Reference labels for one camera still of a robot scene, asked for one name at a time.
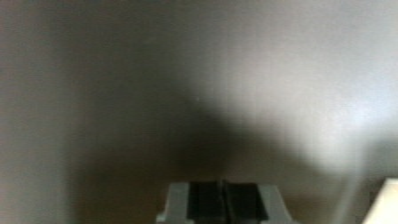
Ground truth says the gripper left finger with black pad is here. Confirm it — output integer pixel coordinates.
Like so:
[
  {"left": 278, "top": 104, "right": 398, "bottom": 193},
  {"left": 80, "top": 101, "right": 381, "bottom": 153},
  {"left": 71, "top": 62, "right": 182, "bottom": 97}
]
[{"left": 157, "top": 181, "right": 226, "bottom": 224}]

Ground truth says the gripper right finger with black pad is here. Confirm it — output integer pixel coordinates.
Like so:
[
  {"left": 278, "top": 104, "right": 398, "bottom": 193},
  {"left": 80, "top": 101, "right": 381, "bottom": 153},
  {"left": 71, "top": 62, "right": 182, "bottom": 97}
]
[{"left": 222, "top": 181, "right": 301, "bottom": 224}]

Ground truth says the white cabinet body box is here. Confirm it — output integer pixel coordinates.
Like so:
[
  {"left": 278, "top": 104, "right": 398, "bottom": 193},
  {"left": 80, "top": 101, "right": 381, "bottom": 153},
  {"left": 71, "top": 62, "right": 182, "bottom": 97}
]
[{"left": 0, "top": 0, "right": 398, "bottom": 224}]

